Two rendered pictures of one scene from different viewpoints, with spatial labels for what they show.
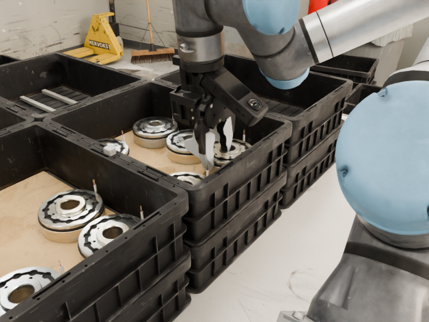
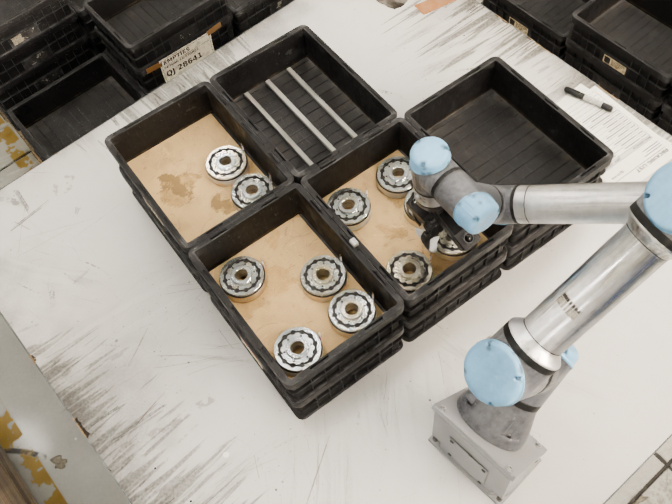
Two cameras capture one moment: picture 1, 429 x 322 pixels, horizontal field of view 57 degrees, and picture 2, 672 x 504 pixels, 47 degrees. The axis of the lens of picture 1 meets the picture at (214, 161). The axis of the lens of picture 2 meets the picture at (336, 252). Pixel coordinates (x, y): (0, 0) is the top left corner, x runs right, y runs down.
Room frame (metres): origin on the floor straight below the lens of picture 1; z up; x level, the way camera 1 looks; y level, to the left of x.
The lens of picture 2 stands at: (-0.23, -0.12, 2.36)
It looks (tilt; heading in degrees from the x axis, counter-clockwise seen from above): 60 degrees down; 23
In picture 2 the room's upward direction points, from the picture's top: 8 degrees counter-clockwise
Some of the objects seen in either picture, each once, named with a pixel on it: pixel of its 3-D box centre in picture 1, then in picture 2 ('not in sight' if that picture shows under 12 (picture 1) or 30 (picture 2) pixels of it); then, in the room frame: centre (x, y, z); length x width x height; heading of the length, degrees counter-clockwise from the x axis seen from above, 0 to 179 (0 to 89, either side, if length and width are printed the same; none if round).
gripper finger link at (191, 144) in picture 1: (197, 148); (425, 238); (0.64, 0.03, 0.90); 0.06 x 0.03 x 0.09; 52
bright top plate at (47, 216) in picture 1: (71, 207); (323, 275); (0.52, 0.23, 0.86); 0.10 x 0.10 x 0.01
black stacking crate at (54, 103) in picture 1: (55, 101); (303, 112); (0.95, 0.41, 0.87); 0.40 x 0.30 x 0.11; 52
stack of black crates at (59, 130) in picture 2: not in sight; (88, 125); (1.21, 1.37, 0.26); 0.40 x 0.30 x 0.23; 146
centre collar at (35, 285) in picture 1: (22, 294); (297, 348); (0.34, 0.24, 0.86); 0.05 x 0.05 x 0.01
